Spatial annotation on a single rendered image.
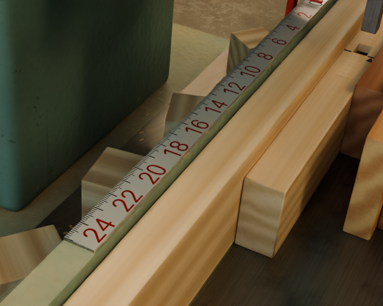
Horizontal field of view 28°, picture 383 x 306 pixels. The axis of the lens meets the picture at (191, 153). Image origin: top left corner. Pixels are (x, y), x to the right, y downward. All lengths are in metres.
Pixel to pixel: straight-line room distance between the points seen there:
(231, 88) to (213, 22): 2.27
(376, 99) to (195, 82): 0.29
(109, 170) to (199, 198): 0.20
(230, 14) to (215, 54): 1.98
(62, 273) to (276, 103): 0.15
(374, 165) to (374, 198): 0.02
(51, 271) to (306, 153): 0.14
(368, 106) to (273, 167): 0.09
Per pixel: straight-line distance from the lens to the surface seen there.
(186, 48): 0.74
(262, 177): 0.34
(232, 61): 0.69
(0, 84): 0.47
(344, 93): 0.41
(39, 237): 0.44
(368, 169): 0.36
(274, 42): 0.42
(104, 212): 0.29
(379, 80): 0.42
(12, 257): 0.43
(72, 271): 0.27
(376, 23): 0.46
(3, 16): 0.45
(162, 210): 0.30
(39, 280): 0.27
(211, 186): 0.31
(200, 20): 2.64
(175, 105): 0.58
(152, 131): 0.61
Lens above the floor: 1.14
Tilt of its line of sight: 36 degrees down
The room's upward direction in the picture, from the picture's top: 5 degrees clockwise
